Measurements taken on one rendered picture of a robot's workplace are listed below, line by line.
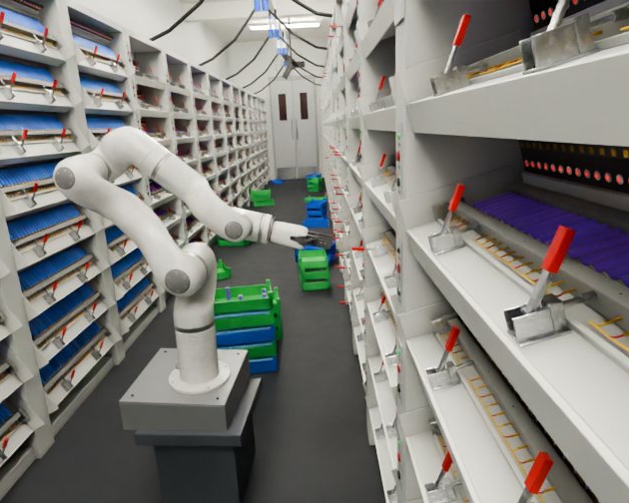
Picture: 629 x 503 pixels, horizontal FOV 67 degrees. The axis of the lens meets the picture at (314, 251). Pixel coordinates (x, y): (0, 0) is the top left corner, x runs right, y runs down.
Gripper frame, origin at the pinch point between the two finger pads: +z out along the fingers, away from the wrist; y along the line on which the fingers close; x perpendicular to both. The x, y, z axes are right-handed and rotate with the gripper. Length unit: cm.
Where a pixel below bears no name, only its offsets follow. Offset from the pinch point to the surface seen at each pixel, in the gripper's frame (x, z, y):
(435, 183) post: 26, 12, 54
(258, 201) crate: -97, -71, -591
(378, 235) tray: 1.9, 17.8, -15.6
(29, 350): -67, -93, -23
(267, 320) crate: -60, -13, -73
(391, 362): -19.8, 20.5, 27.7
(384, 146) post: 29.2, 12.9, -15.9
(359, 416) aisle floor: -75, 32, -33
